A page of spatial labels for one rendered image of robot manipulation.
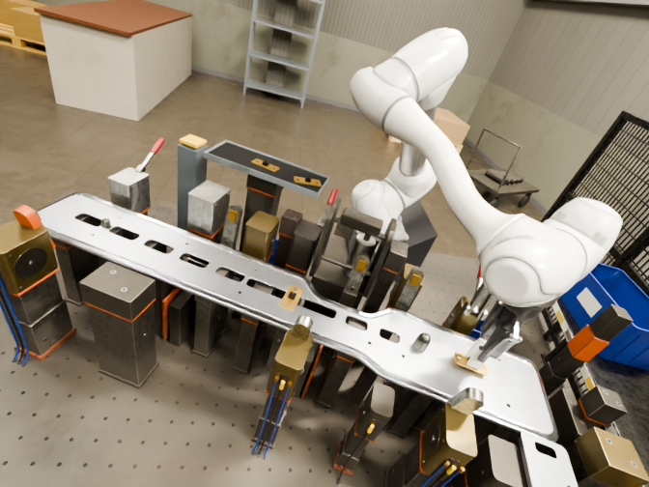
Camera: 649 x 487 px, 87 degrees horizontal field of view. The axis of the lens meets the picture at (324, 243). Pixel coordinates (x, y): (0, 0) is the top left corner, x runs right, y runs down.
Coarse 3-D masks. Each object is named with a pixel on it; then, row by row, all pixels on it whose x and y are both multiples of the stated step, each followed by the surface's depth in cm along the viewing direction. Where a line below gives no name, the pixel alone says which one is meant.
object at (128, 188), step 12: (132, 168) 106; (108, 180) 99; (120, 180) 99; (132, 180) 101; (144, 180) 104; (120, 192) 100; (132, 192) 101; (144, 192) 106; (120, 204) 103; (132, 204) 103; (144, 204) 108
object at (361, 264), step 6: (360, 258) 92; (366, 258) 92; (354, 264) 93; (360, 264) 92; (366, 264) 93; (354, 270) 94; (360, 270) 93; (366, 270) 93; (354, 276) 95; (360, 276) 94; (348, 282) 96; (354, 282) 95; (360, 282) 95; (348, 288) 96; (354, 288) 96
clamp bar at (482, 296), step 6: (480, 288) 89; (480, 294) 89; (486, 294) 90; (474, 300) 90; (480, 300) 91; (486, 300) 90; (480, 306) 92; (486, 306) 90; (468, 312) 92; (480, 312) 91
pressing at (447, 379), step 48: (96, 240) 86; (144, 240) 91; (192, 240) 96; (192, 288) 82; (240, 288) 86; (288, 288) 90; (336, 336) 81; (432, 336) 89; (432, 384) 77; (480, 384) 81; (528, 384) 85; (528, 432) 74
